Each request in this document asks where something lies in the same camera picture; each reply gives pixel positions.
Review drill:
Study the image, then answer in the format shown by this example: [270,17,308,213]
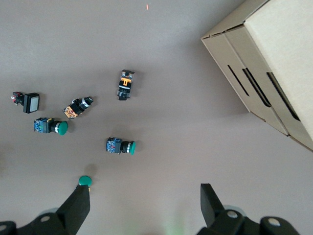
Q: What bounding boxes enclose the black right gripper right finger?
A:
[197,183,303,235]

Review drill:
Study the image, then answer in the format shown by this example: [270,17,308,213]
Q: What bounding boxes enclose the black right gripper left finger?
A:
[0,184,91,235]

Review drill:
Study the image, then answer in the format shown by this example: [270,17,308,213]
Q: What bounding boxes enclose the green mushroom push button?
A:
[33,117,69,137]
[78,175,93,191]
[106,137,136,156]

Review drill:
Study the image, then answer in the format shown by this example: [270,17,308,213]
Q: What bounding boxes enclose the cardboard box with slots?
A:
[200,0,313,154]

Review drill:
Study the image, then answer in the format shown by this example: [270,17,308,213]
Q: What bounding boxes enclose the black selector switch orange block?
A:
[63,96,94,120]

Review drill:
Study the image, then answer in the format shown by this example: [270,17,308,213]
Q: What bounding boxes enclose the black red switch part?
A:
[12,91,41,114]

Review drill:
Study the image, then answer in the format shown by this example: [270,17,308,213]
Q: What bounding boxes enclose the black orange contact block switch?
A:
[116,70,135,101]

